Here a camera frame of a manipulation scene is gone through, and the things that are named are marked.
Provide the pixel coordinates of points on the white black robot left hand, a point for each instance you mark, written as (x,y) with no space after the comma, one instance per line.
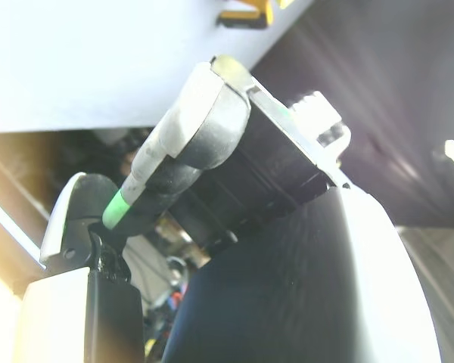
(272,287)

